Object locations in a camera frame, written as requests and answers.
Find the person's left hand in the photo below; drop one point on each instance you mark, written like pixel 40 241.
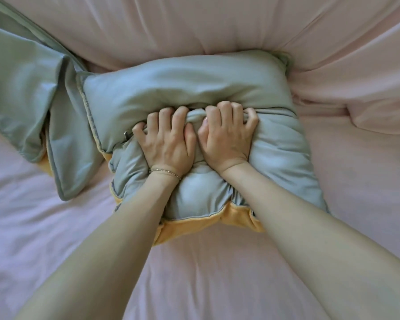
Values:
pixel 168 146

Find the person's right hand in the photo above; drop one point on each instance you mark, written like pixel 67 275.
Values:
pixel 226 139

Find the grey-green cushion cover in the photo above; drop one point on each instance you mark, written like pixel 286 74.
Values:
pixel 20 79
pixel 186 83

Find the person's right forearm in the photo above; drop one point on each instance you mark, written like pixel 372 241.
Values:
pixel 326 256

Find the person's left forearm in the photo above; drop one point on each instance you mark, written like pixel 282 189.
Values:
pixel 96 263

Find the pink duvet with white ruffle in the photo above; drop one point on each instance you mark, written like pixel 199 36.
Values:
pixel 220 26

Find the pink bed sheet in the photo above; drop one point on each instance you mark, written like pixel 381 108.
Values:
pixel 220 279

